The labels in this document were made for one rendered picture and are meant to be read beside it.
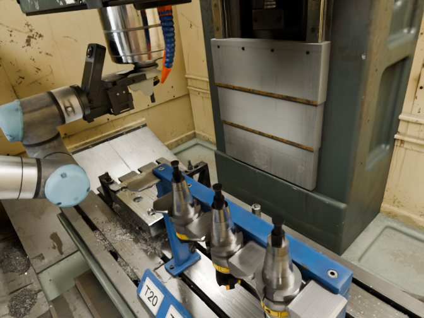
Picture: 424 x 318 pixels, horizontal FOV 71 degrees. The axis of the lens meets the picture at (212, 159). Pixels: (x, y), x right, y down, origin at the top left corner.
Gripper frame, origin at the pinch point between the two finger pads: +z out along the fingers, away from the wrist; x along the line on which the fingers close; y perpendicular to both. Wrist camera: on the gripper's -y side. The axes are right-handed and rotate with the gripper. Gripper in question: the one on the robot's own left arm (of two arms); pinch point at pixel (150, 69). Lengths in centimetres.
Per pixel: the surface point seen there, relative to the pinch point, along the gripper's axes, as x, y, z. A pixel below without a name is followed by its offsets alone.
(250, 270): 49, 20, -18
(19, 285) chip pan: -46, 76, -54
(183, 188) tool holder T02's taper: 31.9, 13.7, -16.2
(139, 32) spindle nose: 7.1, -9.6, -4.5
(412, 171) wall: 43, 57, 80
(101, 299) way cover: -7, 67, -33
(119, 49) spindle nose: 3.3, -6.7, -8.3
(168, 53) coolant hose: 18.9, -6.1, -5.6
